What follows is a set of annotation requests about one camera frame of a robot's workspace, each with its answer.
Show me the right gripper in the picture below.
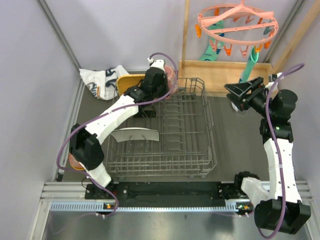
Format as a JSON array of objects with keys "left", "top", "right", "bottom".
[{"left": 224, "top": 76, "right": 275, "bottom": 119}]

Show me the pink ceramic mug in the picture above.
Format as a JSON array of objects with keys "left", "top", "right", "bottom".
[{"left": 164, "top": 66, "right": 176, "bottom": 89}]

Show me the black floral square plate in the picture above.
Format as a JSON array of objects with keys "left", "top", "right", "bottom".
[{"left": 133, "top": 105, "right": 157, "bottom": 118}]

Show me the yellow woven-pattern plate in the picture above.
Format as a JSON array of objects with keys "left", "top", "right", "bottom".
[{"left": 116, "top": 74, "right": 145, "bottom": 96}]

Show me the white square plate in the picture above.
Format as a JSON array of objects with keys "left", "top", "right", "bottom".
[{"left": 110, "top": 127, "right": 160, "bottom": 143}]

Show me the red patterned bowl yellow rim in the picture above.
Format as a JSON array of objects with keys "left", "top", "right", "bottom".
[{"left": 68, "top": 153, "right": 84, "bottom": 171}]

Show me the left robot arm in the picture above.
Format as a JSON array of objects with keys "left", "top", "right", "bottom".
[{"left": 69, "top": 66, "right": 169, "bottom": 199}]

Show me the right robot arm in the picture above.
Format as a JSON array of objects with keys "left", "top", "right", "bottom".
[{"left": 224, "top": 77, "right": 312, "bottom": 235}]

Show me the teal patterned sock front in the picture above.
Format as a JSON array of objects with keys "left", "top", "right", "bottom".
[{"left": 238, "top": 46, "right": 259, "bottom": 83}]

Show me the teal patterned sock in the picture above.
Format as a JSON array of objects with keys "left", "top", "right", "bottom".
[
  {"left": 238, "top": 46, "right": 259, "bottom": 83},
  {"left": 198, "top": 19, "right": 226, "bottom": 62}
]

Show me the white printed cloth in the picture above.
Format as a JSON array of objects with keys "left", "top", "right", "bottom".
[{"left": 79, "top": 65, "right": 129, "bottom": 101}]

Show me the teal patterned sock back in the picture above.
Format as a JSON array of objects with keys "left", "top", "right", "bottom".
[{"left": 198, "top": 19, "right": 226, "bottom": 62}]

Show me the pink round clothes hanger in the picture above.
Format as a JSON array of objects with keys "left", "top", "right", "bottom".
[{"left": 195, "top": 0, "right": 279, "bottom": 58}]

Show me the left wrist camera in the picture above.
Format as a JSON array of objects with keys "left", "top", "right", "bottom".
[{"left": 147, "top": 57, "right": 165, "bottom": 72}]

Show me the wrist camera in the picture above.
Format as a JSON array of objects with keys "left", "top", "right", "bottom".
[
  {"left": 147, "top": 57, "right": 165, "bottom": 72},
  {"left": 268, "top": 72, "right": 284, "bottom": 83}
]

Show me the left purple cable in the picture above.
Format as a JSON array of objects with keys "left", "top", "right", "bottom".
[{"left": 56, "top": 51, "right": 179, "bottom": 218}]

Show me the wooden tray frame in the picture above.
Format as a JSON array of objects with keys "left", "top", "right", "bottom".
[{"left": 178, "top": 0, "right": 320, "bottom": 97}]

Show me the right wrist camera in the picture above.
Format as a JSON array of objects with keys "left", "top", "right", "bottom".
[{"left": 268, "top": 72, "right": 284, "bottom": 83}]

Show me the grey wire dish rack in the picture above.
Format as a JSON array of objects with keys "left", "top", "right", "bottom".
[{"left": 102, "top": 77, "right": 217, "bottom": 178}]

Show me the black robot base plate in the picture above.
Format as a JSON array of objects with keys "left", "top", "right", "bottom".
[{"left": 107, "top": 181, "right": 250, "bottom": 208}]

